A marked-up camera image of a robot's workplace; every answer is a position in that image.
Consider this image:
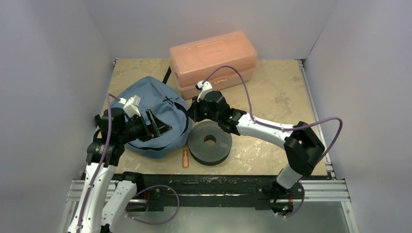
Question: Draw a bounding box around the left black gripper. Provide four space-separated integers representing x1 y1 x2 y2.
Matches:
118 108 171 143

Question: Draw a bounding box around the blue student backpack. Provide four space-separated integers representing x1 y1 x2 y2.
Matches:
95 76 192 159

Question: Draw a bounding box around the copper coloured marker pen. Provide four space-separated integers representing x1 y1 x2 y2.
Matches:
182 149 189 168

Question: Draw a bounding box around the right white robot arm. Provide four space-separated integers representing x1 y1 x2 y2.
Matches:
188 91 325 198

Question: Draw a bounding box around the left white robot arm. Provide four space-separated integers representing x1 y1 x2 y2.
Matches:
67 108 172 233

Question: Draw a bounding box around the pink plastic storage box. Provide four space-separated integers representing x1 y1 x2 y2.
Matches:
169 31 257 100

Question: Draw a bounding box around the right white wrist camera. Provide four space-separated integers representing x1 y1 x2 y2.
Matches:
195 80 213 102

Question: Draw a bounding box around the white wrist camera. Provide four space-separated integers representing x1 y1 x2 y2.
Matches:
195 80 213 102
119 95 141 118

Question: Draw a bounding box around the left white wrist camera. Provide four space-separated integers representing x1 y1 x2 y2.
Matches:
119 95 141 118

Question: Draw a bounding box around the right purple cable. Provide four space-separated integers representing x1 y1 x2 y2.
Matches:
203 66 343 219

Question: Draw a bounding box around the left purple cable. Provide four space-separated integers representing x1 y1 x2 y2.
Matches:
75 94 121 233

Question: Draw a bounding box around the black aluminium base frame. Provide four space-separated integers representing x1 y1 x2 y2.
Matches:
68 174 349 215

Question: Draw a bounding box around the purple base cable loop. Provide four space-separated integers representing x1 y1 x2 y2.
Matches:
124 184 181 226

